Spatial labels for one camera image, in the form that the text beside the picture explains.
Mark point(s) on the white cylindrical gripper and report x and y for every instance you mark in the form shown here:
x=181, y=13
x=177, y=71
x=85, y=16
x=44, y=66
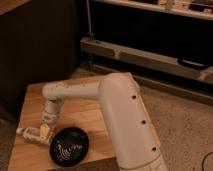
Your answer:
x=50, y=115

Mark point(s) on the white plastic bottle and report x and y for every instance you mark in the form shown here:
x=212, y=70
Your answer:
x=32, y=134

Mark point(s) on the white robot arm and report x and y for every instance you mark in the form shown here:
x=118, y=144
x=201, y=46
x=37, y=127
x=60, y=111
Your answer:
x=132, y=134

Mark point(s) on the black ceramic bowl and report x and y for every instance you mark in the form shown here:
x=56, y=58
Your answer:
x=69, y=147

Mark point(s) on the wooden table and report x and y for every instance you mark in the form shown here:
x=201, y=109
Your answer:
x=82, y=113

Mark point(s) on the vertical metal pole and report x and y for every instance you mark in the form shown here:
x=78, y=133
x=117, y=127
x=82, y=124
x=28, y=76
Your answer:
x=90, y=32

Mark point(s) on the black handle on rail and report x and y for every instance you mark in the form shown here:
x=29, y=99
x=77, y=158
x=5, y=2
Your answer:
x=192, y=65

